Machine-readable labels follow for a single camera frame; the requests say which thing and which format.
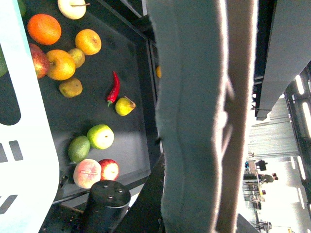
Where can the mint green plastic shopping basket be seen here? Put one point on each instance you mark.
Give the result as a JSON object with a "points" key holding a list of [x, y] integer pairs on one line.
{"points": [[29, 177]]}

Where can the black robot arm joint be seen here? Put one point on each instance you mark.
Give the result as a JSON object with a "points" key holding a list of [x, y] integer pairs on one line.
{"points": [[106, 206]]}

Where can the yellow green pear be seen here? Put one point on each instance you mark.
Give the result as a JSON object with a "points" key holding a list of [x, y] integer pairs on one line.
{"points": [[124, 106]]}

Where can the red chili pepper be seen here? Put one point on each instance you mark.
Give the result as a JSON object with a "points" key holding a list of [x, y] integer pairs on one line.
{"points": [[111, 98]]}

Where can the bright green apple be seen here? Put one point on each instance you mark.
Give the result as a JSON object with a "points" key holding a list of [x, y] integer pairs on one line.
{"points": [[100, 136]]}

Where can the red apple front right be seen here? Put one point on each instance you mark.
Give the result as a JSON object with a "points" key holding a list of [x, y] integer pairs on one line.
{"points": [[110, 169]]}

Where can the red apple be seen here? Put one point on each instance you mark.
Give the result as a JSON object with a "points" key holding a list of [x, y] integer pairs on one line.
{"points": [[40, 61], [110, 169]]}

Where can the black front display tray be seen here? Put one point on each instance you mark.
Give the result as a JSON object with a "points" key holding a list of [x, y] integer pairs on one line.
{"points": [[126, 51]]}

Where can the green lime front right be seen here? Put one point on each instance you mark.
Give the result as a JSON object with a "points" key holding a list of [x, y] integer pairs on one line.
{"points": [[78, 149]]}

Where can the green lime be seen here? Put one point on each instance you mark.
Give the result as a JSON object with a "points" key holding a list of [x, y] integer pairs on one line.
{"points": [[78, 149], [3, 65], [22, 7]]}

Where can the pink peach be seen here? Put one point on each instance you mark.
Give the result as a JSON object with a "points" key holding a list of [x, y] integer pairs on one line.
{"points": [[87, 173]]}

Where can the brown kiwi lower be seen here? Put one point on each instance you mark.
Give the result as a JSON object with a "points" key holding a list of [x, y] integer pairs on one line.
{"points": [[71, 87]]}

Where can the brown kiwi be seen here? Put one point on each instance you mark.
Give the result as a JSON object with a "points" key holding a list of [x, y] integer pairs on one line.
{"points": [[71, 87], [78, 56]]}

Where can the brown kiwi upper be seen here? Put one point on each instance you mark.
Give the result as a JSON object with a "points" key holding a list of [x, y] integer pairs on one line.
{"points": [[78, 56]]}

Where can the yellow orange apple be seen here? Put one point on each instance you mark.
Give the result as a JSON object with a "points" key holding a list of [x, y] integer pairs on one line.
{"points": [[88, 41]]}

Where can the yellow orange round fruit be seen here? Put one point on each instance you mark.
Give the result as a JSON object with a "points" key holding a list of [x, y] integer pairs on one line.
{"points": [[62, 65]]}

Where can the red apple centre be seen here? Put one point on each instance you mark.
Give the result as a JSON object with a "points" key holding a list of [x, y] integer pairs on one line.
{"points": [[40, 61]]}

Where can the white round pear right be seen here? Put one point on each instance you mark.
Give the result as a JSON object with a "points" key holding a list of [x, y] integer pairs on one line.
{"points": [[73, 9]]}

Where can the small orange tangerine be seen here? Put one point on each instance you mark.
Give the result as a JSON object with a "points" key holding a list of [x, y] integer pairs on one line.
{"points": [[44, 29]]}

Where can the green lime lower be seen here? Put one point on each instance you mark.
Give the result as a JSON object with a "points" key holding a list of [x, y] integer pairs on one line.
{"points": [[3, 65]]}

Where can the green lime upper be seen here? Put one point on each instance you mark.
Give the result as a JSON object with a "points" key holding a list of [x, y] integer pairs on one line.
{"points": [[22, 7]]}

